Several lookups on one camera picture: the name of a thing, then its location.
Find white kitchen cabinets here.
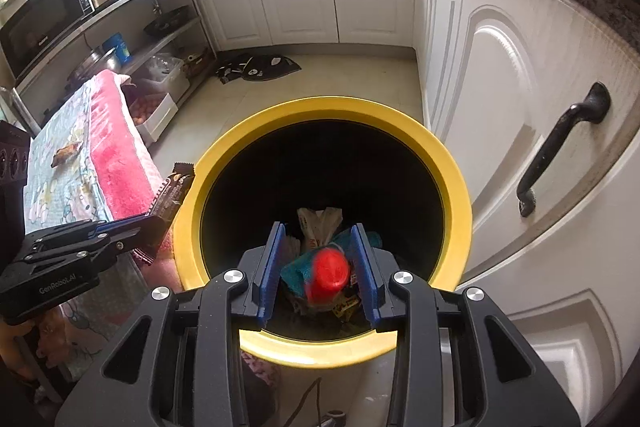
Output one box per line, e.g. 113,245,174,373
192,0,640,427

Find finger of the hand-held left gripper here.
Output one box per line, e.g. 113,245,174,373
22,226,144,266
27,212,154,246

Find black microwave oven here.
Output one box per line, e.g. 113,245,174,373
0,0,96,80

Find metal shelf rack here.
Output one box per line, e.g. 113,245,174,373
0,0,219,135

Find blue can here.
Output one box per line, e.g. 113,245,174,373
102,33,132,64

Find white box of eggs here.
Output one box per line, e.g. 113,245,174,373
127,92,179,142

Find person's left hand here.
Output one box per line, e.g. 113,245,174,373
0,320,39,383

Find black cabinet door handle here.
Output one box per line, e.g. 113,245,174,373
517,82,612,218

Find black foil snack wrapper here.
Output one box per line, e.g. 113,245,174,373
142,162,196,253

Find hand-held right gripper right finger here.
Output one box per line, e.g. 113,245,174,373
349,222,582,427

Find black floor cable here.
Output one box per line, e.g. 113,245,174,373
285,377,351,427

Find yellow rimmed black trash bin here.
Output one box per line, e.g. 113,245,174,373
172,96,473,368

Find clear plastic storage container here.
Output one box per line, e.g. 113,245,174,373
135,54,191,96

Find black wok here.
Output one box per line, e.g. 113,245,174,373
144,7,191,38

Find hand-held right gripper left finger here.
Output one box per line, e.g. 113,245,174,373
54,221,287,427

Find beige paper wrapper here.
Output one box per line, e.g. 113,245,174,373
296,206,346,253

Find dark floor mat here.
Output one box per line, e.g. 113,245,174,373
215,53,302,84

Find steel pot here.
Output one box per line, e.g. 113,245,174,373
67,48,121,82

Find pale cartoon printed blanket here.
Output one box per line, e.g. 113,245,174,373
22,76,176,388

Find yellow black wrapper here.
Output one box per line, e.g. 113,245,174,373
331,294,359,321

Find brown gold snack wrapper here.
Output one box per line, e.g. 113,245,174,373
51,142,83,168

